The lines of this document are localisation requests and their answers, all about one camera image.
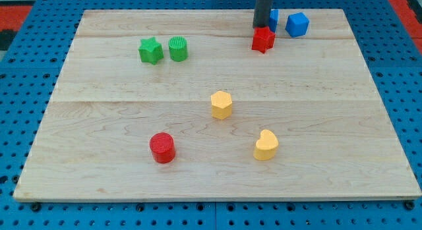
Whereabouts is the red star block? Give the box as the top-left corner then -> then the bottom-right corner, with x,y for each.
251,26 -> 276,53

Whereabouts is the red cylinder block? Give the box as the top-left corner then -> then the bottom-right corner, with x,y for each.
149,132 -> 175,163

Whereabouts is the yellow hexagon block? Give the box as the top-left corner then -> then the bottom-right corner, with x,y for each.
210,91 -> 233,120

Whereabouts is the blue block behind rod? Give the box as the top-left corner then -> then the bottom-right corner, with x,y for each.
268,9 -> 279,33

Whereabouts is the light wooden board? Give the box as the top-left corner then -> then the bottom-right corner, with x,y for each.
13,9 -> 421,202

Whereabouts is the green cylinder block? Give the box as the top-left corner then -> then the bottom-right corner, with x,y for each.
168,36 -> 189,62

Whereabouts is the yellow heart block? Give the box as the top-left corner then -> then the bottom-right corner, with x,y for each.
253,129 -> 279,161

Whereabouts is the green star block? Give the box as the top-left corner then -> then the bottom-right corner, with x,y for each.
138,37 -> 164,65

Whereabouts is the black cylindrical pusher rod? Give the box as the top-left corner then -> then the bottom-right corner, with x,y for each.
253,0 -> 273,28

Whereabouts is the blue cube block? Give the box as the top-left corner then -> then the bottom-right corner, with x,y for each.
285,12 -> 309,38

